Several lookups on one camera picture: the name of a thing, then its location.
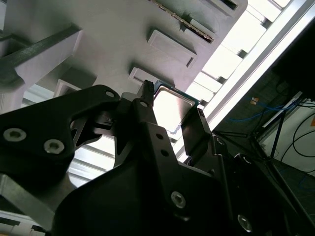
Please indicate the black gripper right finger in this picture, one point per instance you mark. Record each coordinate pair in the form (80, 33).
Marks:
(197, 137)

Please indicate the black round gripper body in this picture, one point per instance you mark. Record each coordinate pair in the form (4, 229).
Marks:
(118, 204)

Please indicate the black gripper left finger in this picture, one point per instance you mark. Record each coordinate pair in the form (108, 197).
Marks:
(37, 127)

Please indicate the silver CPU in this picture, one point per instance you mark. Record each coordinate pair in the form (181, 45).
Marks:
(172, 108)

